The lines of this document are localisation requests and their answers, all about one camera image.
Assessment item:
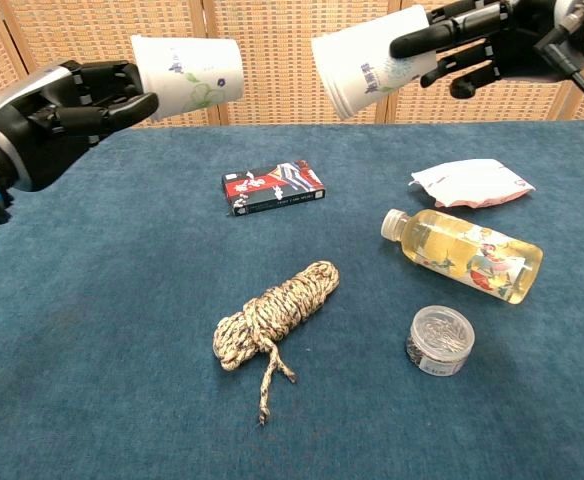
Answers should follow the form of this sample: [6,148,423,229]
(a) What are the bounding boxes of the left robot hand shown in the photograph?
[0,59,160,194]

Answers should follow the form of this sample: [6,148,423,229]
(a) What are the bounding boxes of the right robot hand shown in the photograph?
[389,0,573,99]

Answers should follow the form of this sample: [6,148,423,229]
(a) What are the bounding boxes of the pink white plastic packet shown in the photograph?
[410,158,537,209]

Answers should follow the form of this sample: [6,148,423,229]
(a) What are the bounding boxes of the blue velvet tablecloth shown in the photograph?
[0,118,584,480]

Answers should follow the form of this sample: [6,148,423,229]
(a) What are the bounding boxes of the clear bottle yellow liquid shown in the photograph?
[380,207,544,306]

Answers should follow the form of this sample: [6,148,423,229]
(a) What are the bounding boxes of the black red playing card box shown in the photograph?
[220,159,326,218]

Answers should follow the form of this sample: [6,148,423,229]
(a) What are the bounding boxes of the round clear pin container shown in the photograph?
[404,305,476,377]

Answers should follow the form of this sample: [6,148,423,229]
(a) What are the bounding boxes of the beige braided rope bundle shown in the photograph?
[212,260,341,427]

